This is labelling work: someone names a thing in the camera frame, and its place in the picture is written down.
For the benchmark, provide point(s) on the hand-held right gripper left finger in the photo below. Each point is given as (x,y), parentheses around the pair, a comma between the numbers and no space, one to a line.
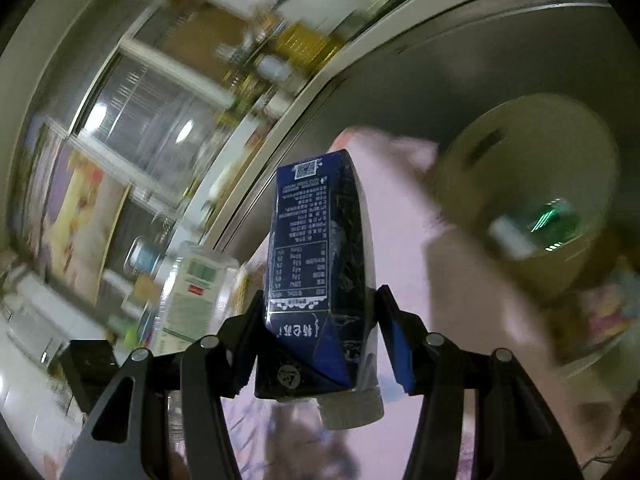
(239,342)

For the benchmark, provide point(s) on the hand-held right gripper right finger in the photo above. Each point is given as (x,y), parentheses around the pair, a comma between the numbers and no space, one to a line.
(400,355)

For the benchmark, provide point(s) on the dark blue milk carton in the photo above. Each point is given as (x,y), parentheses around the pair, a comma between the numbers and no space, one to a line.
(320,240)

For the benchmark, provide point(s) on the beige waste bin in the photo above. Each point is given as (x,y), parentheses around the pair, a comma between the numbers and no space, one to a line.
(525,160)

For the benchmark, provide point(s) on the clear bottle with green label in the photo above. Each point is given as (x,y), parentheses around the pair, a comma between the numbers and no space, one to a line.
(197,290)

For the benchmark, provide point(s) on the pink printed tablecloth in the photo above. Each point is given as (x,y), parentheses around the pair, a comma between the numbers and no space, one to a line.
(475,335)

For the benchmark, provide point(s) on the barred kitchen window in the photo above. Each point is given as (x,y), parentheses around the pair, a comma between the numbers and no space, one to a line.
(145,110)

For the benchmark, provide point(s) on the yellow cooking oil bottle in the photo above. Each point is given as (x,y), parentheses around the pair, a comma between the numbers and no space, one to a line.
(305,42)

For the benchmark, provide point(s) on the colourful wall poster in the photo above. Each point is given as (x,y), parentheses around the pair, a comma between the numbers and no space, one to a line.
(80,220)

